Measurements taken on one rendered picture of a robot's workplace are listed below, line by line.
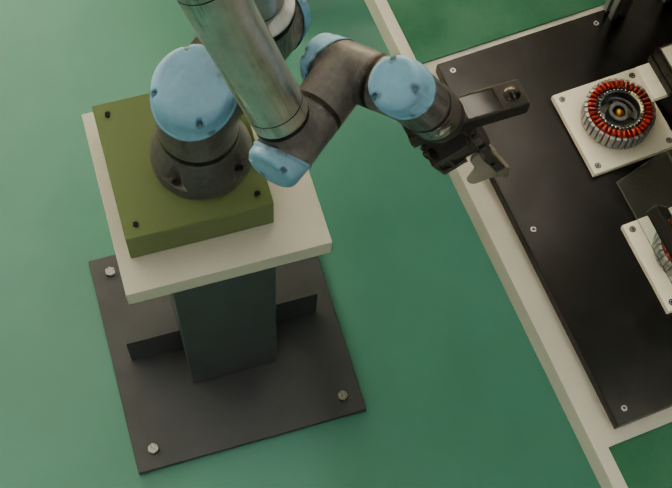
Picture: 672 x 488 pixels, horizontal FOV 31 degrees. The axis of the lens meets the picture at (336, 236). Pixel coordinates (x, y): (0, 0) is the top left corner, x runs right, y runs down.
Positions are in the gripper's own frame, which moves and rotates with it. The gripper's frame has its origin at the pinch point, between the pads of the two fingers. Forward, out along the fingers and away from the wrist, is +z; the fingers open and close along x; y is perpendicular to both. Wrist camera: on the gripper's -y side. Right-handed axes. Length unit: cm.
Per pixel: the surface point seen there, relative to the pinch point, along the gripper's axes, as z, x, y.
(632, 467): 8, 50, 5
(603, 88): 12.6, -4.2, -17.0
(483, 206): 6.8, 5.0, 7.1
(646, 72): 9.3, -1.6, -23.8
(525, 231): 6.6, 12.0, 3.0
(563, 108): 12.8, -4.8, -10.1
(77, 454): 34, -2, 109
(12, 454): 28, -6, 120
